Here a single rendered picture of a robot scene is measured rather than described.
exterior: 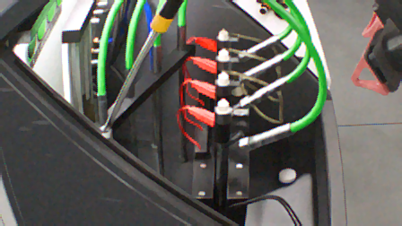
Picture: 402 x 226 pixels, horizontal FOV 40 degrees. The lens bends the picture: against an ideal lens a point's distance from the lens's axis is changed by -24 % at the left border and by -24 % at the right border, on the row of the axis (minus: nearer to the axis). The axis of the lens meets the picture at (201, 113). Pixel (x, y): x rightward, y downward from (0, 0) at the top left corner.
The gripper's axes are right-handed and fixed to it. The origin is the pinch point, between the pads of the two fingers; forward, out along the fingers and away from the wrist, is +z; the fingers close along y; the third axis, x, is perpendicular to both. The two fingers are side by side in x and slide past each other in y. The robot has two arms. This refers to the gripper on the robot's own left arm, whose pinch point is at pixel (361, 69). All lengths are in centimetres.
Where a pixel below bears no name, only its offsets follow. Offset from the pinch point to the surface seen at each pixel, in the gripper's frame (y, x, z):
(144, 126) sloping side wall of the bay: -11, -5, 79
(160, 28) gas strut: 21.5, -22.1, -0.9
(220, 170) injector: 2.4, 4.4, 43.7
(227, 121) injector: -0.2, -2.2, 35.8
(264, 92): -10.5, -0.1, 37.1
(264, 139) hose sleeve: 4.4, 1.2, 24.5
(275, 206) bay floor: -7, 22, 55
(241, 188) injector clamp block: 2.2, 9.5, 43.1
